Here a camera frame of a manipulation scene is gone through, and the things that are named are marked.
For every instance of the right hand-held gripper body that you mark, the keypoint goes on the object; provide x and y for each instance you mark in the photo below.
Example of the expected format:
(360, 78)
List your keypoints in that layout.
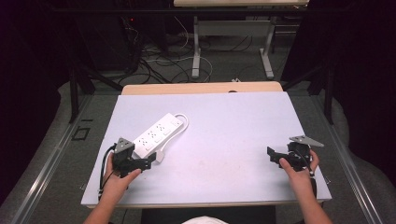
(299, 155)

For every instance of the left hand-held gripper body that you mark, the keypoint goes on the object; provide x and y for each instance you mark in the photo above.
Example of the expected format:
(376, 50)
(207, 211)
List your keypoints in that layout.
(124, 155)

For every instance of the white power strip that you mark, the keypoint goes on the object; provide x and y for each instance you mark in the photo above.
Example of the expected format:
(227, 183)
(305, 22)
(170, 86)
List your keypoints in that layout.
(157, 134)

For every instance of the person's right hand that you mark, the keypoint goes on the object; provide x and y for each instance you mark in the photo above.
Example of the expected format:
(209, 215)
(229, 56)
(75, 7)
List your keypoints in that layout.
(300, 182)

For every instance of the person's left hand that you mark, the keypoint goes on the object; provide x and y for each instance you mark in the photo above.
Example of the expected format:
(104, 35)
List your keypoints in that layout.
(114, 186)

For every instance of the black floor socket plate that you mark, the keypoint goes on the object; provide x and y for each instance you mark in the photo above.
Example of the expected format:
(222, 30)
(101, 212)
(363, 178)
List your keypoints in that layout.
(81, 133)

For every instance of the white table mat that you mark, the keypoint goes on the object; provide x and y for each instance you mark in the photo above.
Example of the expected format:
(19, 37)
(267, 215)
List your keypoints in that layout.
(218, 149)

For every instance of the black metal stand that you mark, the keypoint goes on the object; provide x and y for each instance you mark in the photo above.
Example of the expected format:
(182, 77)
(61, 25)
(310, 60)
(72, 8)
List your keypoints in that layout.
(74, 93)
(328, 93)

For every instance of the person's white clothing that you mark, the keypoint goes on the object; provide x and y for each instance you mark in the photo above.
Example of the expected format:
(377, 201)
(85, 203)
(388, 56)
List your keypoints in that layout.
(204, 220)

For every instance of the dark computer tower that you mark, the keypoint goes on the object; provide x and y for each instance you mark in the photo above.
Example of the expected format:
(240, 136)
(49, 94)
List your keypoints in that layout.
(106, 43)

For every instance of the white desk with metal legs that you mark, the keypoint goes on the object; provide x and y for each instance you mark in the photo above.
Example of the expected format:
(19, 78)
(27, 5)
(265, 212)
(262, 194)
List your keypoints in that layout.
(233, 28)

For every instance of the aluminium floor rail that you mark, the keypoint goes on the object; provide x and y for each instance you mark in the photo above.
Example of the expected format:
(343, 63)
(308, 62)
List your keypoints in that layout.
(348, 161)
(46, 165)

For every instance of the black horizontal frame bar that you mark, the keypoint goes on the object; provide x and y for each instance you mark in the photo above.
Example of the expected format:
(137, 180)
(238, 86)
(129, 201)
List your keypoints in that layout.
(186, 10)

